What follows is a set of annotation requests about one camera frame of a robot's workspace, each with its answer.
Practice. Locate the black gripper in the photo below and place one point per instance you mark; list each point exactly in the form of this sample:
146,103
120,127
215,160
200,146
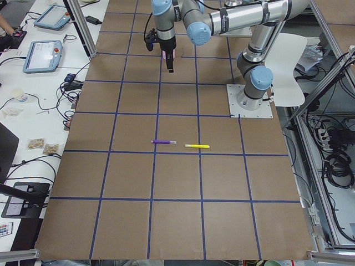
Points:
168,45

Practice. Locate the far blue teach pendant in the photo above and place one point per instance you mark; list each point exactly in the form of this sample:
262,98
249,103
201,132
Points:
55,18

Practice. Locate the yellow pen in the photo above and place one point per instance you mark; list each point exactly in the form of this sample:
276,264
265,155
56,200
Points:
197,146

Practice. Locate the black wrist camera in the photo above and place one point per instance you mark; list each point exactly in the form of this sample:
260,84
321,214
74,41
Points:
150,39

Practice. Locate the aluminium frame post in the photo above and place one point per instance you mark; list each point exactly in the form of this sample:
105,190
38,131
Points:
81,27

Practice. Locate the white paper cup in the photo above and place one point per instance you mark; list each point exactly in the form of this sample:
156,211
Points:
19,95

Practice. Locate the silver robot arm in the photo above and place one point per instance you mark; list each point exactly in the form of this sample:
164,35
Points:
266,17

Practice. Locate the near blue teach pendant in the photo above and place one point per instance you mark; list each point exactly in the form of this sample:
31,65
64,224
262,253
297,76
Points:
43,56

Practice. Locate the purple pen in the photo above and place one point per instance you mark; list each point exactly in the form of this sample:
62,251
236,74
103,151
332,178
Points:
168,142

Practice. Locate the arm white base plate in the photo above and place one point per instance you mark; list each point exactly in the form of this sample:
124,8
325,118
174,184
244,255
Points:
242,107

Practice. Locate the pink mesh cup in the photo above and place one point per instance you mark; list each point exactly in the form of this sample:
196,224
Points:
164,54

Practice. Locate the white chair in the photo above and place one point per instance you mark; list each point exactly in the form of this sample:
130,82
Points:
282,59

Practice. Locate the black power adapter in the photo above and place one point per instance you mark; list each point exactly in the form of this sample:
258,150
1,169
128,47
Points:
93,20

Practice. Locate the blue teach pendant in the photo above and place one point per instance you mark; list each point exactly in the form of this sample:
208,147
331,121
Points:
43,56
55,18

